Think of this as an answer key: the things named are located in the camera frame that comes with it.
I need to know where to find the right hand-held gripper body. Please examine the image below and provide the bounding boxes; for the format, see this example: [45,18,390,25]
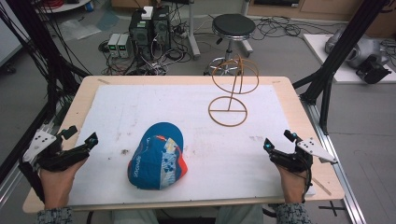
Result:
[268,137,339,175]

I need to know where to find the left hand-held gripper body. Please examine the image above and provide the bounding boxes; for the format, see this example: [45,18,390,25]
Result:
[18,128,92,173]

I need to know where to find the brown wire hat stand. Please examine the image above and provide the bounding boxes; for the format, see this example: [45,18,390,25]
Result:
[207,54,261,128]

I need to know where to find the blue baseball cap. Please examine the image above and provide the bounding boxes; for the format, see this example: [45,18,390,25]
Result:
[127,121,189,191]

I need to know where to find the person's right hand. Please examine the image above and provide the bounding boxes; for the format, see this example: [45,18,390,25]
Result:
[276,164,310,205]

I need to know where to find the person's left hand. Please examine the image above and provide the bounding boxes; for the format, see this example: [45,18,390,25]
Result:
[38,158,89,210]

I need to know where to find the white table mat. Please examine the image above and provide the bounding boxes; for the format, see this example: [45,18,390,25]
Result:
[67,83,316,207]

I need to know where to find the person's left leg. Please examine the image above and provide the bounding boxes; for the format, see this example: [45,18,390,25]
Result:
[111,208,161,224]

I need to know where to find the white floor board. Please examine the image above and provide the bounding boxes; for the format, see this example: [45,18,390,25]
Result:
[303,33,396,85]

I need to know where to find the grey power supply unit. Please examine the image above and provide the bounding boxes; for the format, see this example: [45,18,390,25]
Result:
[107,33,121,59]
[117,33,133,59]

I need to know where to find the clear plastic sheet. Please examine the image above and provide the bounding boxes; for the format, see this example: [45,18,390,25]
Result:
[57,18,102,42]

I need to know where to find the black device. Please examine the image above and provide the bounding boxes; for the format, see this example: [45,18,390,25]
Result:
[355,58,393,85]

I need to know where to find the grey rounded shell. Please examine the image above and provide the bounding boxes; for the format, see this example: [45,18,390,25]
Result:
[324,28,389,69]

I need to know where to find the black computer tower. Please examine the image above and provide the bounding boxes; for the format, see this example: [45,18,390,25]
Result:
[128,9,154,61]
[151,5,172,61]

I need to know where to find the black round stool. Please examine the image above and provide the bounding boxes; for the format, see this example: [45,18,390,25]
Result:
[203,13,257,77]

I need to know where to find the white round table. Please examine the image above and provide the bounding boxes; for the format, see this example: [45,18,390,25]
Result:
[33,0,92,15]

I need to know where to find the grey metal stand leg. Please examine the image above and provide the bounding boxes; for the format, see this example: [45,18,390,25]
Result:
[186,0,202,61]

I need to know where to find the small white box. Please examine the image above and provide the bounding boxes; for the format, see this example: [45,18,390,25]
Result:
[141,6,154,21]

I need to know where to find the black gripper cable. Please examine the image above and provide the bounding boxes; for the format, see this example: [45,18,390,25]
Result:
[300,160,313,204]

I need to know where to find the black gripper strap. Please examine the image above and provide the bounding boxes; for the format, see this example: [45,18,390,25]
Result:
[18,161,47,204]

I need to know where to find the aluminium rail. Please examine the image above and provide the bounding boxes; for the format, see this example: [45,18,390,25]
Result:
[299,95,369,224]

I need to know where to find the black frame strut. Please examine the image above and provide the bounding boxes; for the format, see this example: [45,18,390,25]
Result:
[0,0,92,185]
[291,0,390,135]

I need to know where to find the black floor cables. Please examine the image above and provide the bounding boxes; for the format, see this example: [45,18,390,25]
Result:
[250,14,340,42]

